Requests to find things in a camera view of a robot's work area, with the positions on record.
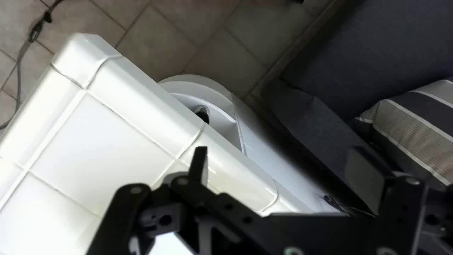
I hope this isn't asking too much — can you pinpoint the striped grey white pillow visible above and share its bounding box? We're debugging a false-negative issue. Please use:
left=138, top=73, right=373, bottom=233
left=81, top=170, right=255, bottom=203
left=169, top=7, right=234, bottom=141
left=356, top=80, right=453, bottom=189

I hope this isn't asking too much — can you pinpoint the black floor cable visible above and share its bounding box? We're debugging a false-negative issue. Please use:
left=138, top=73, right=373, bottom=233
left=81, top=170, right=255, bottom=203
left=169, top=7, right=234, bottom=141
left=0, top=0, right=65, bottom=132

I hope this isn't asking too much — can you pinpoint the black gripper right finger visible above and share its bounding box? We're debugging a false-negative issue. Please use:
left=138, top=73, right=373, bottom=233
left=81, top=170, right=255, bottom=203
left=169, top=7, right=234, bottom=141
left=346, top=148, right=453, bottom=255

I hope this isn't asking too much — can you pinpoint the white round shelf unit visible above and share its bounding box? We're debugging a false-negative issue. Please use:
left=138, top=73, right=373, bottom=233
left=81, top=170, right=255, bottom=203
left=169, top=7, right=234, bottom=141
left=159, top=74, right=339, bottom=216

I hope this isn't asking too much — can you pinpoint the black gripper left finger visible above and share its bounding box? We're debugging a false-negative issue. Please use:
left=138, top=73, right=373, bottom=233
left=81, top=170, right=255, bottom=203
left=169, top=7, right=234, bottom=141
left=87, top=146, right=208, bottom=255

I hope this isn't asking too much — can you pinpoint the dark navy sofa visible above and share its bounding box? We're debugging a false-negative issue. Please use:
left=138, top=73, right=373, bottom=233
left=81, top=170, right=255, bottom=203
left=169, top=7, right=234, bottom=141
left=264, top=0, right=453, bottom=213

